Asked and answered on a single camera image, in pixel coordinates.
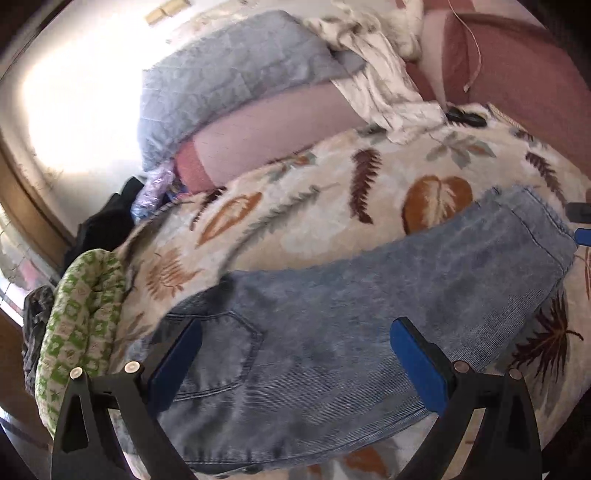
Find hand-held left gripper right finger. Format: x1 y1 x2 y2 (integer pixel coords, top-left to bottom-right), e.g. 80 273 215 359
390 316 542 480

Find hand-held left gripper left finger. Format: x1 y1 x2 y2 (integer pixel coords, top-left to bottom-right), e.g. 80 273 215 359
51 318 204 480

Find blue denim pants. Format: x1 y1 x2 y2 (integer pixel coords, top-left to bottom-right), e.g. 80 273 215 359
154 185 578 476

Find green patterned cloth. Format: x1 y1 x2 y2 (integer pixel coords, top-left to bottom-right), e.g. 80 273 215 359
34 249 127 435

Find red padded headboard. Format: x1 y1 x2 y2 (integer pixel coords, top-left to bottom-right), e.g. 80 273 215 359
406 9 591 185

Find dark grey cloth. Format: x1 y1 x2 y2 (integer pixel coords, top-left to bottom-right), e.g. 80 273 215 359
21 285 57 400

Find black clothes pile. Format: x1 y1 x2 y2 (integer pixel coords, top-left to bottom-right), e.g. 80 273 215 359
74 176 146 259

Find purple plastic bag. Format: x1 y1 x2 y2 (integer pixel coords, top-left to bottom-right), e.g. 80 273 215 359
130 166 185 222

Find cream leaf print blanket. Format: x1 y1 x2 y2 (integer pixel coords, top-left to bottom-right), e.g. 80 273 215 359
108 104 591 480

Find cream crumpled cloth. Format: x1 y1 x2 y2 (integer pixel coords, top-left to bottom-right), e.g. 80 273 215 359
305 0 446 144

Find pink bolster pillow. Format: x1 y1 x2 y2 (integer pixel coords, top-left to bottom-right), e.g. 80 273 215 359
174 83 365 195

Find grey quilted pillow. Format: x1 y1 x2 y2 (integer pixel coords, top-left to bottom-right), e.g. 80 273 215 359
139 10 365 171

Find white cable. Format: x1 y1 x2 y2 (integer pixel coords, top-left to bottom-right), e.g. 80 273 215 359
450 0 483 93

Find wooden door frame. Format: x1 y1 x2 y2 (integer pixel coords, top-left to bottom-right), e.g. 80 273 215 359
0 138 75 252

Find beige wall switch plate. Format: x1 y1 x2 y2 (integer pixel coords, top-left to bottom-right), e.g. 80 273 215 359
145 0 190 24

